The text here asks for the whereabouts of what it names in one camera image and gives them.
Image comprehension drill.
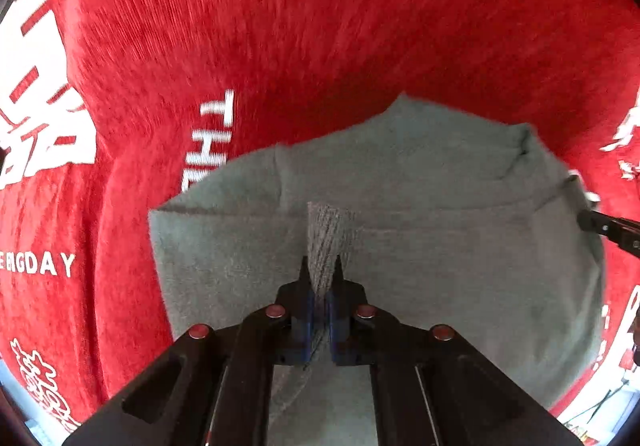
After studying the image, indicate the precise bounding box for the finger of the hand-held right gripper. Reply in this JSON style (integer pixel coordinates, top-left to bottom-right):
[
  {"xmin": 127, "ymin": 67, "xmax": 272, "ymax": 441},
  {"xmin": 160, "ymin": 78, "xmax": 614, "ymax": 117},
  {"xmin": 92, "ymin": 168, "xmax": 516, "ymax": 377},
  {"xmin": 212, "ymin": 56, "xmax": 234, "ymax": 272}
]
[{"xmin": 575, "ymin": 209, "xmax": 640, "ymax": 258}]

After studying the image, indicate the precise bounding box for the grey sweater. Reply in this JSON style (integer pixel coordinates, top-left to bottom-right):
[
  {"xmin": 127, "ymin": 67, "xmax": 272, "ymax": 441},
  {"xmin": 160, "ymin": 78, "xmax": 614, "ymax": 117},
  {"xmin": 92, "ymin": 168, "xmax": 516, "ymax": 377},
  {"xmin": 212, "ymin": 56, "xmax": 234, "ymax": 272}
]
[{"xmin": 147, "ymin": 94, "xmax": 608, "ymax": 446}]

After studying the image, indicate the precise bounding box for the red printed blanket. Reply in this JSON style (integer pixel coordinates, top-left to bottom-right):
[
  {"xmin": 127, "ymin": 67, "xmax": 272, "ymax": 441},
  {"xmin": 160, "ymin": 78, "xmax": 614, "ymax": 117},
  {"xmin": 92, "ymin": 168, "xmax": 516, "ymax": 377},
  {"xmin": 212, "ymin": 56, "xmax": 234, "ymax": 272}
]
[{"xmin": 0, "ymin": 0, "xmax": 640, "ymax": 437}]

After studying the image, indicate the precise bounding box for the black cable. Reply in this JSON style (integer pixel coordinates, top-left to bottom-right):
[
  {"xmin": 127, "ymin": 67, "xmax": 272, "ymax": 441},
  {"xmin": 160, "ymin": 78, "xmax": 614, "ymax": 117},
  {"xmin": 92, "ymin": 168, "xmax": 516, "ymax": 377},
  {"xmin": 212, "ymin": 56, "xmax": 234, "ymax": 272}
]
[{"xmin": 572, "ymin": 388, "xmax": 615, "ymax": 423}]

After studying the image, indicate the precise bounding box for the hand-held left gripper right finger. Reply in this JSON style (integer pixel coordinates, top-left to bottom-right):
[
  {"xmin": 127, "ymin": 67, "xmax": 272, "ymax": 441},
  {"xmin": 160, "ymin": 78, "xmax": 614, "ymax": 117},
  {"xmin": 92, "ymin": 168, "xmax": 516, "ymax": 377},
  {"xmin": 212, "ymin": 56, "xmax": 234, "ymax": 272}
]
[{"xmin": 328, "ymin": 253, "xmax": 586, "ymax": 446}]

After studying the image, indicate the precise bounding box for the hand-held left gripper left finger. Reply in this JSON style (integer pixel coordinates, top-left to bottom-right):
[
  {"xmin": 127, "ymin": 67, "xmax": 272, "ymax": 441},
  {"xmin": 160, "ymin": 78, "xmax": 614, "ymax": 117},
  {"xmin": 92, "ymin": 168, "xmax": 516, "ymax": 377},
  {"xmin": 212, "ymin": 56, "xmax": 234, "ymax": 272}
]
[{"xmin": 62, "ymin": 253, "xmax": 330, "ymax": 446}]

